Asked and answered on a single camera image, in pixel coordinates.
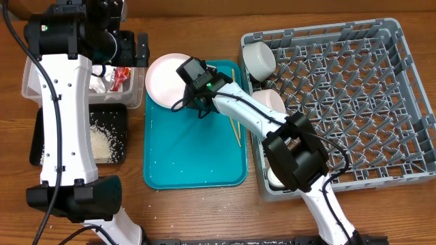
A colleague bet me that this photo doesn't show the teal plastic tray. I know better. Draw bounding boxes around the teal plastic tray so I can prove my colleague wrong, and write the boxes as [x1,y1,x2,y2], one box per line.
[142,59,249,191]

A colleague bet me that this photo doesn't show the grey dishwasher rack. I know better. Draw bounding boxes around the grey dishwasher rack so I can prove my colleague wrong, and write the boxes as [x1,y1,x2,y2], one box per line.
[240,18,435,192]

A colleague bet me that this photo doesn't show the grey bowl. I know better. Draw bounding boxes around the grey bowl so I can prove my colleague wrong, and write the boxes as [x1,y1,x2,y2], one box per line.
[243,42,277,82]

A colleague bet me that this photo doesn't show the black tray bin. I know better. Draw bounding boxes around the black tray bin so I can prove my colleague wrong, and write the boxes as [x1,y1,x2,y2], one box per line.
[29,103,127,166]

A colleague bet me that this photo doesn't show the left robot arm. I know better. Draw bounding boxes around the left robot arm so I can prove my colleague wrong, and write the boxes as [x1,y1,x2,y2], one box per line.
[22,1,149,244]

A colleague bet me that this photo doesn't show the large pink plate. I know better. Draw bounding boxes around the large pink plate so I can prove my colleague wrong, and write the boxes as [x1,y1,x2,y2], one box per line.
[145,53,189,109]

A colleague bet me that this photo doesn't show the red snack wrapper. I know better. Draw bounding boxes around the red snack wrapper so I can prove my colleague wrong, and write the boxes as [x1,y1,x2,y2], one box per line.
[110,67,131,92]

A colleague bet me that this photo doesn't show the rice pile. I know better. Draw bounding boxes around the rice pile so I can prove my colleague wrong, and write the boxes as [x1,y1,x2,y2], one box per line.
[40,115,125,164]

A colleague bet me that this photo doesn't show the wooden chopstick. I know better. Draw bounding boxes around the wooden chopstick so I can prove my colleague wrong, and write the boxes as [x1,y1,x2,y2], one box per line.
[232,69,241,143]
[229,117,241,147]

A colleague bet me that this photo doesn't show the clear plastic bin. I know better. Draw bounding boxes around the clear plastic bin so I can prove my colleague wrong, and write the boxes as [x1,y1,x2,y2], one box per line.
[21,58,145,109]

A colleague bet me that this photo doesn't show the crumpled white tissue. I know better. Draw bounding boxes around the crumpled white tissue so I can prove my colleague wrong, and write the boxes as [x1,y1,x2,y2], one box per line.
[89,65,115,93]

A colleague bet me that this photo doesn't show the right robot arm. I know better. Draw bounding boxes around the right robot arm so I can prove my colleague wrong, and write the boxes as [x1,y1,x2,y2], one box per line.
[171,57,363,244]

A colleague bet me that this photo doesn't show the white cup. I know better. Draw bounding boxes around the white cup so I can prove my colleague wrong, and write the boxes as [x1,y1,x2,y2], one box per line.
[267,167,285,190]

